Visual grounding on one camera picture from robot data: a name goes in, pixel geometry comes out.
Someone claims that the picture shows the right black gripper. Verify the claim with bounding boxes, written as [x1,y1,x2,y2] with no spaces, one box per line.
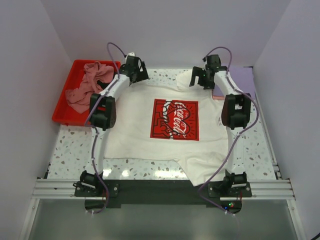
[189,66,215,90]

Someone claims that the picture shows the white t-shirt red print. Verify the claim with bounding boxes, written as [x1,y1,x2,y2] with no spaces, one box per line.
[104,70,229,186]

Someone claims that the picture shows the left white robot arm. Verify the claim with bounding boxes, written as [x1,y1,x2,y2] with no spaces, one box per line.
[76,52,149,196]

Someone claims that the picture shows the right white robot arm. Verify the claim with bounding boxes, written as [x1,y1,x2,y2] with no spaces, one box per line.
[189,54,252,197]

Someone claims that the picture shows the black garment in bin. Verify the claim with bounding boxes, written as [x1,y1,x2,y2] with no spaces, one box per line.
[96,80,110,91]

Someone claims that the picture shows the folded purple t-shirt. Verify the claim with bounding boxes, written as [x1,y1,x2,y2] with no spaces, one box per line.
[211,65,256,100]

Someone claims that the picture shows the pink crumpled t-shirt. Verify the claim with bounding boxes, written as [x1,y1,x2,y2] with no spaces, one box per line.
[65,61,114,114]

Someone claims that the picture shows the red plastic bin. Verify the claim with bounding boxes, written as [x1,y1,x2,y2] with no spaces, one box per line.
[52,59,121,126]

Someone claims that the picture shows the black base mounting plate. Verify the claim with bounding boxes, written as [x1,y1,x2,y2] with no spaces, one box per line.
[73,180,253,210]

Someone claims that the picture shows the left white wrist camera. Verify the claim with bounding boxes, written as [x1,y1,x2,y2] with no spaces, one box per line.
[125,52,136,58]

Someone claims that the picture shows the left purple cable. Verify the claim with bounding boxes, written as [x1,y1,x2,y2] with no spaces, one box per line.
[83,42,128,215]

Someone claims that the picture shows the aluminium extrusion rail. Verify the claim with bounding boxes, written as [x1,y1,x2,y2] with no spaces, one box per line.
[31,178,294,200]

